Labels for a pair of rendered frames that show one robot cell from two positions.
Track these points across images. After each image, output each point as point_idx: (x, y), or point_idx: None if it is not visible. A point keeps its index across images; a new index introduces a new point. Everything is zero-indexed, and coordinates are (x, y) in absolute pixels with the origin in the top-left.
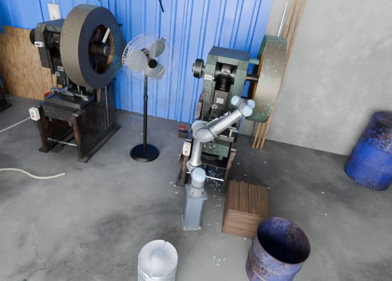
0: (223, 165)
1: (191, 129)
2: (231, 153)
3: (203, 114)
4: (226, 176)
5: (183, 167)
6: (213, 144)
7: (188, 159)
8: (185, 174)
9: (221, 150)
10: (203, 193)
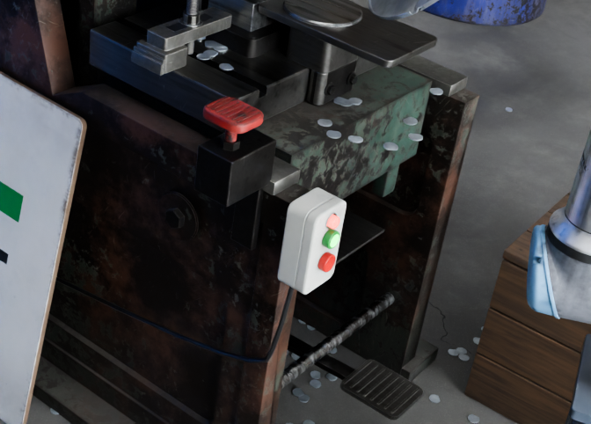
0: (351, 225)
1: (83, 141)
2: (466, 107)
3: None
4: (432, 261)
5: (267, 384)
6: (372, 123)
7: (293, 311)
8: (272, 420)
9: (399, 133)
10: None
